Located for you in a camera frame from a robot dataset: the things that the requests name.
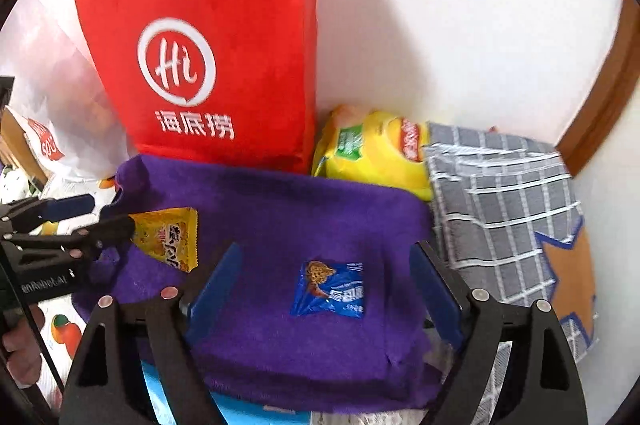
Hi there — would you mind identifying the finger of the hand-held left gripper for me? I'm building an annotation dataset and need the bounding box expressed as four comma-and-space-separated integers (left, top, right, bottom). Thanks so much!
0, 194, 96, 233
0, 215, 136, 273

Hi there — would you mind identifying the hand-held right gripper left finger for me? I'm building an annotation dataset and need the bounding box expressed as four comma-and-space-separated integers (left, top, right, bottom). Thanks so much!
59, 242, 244, 425

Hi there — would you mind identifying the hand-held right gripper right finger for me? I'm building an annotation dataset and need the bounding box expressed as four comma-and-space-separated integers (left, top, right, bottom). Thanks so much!
409, 241, 590, 425

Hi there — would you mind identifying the yellow snack packet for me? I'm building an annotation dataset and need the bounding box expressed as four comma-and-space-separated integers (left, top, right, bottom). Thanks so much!
127, 206, 199, 274

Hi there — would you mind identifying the blue snack packet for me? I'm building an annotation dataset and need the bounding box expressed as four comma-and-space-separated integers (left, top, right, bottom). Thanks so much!
290, 260, 366, 320

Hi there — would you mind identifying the person's left hand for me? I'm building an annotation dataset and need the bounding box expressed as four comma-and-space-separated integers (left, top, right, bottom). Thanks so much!
0, 305, 47, 388

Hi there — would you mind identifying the fruit print tablecloth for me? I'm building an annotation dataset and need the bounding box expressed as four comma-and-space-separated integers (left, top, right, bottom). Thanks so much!
0, 160, 121, 413

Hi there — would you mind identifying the wooden furniture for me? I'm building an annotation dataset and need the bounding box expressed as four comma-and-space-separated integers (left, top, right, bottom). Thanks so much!
0, 105, 53, 186

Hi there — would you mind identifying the grey checked cloth with star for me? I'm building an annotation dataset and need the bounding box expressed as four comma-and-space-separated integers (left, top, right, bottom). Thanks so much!
420, 122, 601, 425

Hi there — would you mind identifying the purple cloth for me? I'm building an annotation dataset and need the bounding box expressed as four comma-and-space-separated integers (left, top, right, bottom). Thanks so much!
70, 154, 436, 416

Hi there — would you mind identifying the white plastic bag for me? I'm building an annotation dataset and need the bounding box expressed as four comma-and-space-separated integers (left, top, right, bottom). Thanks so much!
0, 0, 131, 181

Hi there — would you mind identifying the light blue box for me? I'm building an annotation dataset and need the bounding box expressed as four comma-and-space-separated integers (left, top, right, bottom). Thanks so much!
141, 360, 311, 425

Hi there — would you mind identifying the yellow chips bag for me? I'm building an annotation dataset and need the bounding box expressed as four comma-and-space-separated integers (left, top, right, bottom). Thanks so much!
311, 104, 433, 202

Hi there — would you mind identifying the red paper bag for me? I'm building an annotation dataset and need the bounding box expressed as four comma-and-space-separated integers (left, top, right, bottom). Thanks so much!
71, 0, 323, 176

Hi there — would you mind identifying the black cable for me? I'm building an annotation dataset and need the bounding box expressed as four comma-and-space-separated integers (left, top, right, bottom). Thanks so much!
10, 295, 67, 395

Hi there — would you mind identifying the wooden door frame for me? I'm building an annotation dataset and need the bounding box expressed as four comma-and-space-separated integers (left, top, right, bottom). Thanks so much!
555, 0, 640, 178

